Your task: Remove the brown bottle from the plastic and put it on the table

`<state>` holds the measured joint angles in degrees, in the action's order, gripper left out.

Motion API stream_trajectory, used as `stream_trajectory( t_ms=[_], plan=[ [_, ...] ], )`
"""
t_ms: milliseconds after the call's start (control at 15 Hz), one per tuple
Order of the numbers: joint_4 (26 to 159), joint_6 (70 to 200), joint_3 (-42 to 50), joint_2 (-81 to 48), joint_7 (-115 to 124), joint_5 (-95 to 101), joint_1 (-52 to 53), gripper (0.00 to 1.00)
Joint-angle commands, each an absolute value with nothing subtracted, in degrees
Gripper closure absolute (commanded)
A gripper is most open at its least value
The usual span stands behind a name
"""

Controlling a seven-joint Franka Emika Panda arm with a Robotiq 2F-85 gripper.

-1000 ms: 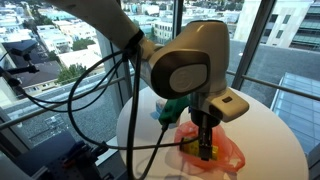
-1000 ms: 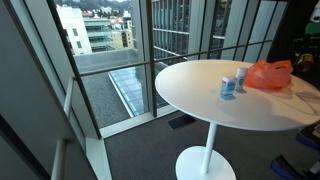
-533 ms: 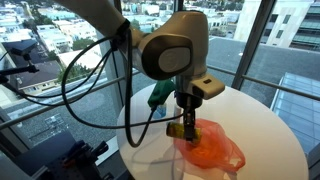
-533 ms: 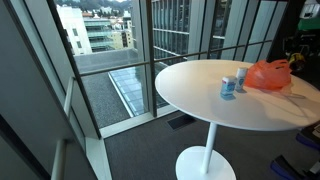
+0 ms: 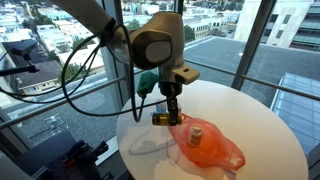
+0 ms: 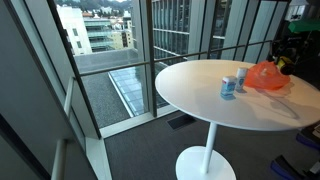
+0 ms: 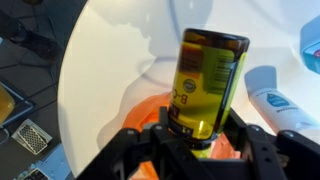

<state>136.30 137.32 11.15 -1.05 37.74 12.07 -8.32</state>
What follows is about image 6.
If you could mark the dark floor vent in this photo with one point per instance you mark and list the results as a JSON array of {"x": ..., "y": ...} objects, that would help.
[{"x": 181, "y": 121}]

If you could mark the small blue white box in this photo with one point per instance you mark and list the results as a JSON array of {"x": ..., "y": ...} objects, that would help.
[{"x": 228, "y": 86}]

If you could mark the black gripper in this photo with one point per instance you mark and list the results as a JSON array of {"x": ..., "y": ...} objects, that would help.
[{"x": 296, "y": 46}]

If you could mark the white table pedestal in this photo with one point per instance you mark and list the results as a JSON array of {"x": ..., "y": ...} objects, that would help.
[{"x": 208, "y": 160}]

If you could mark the orange plastic bag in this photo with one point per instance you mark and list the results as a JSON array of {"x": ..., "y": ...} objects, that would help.
[{"x": 265, "y": 78}]

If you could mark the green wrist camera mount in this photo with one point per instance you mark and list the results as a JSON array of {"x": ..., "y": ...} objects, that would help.
[{"x": 304, "y": 25}]

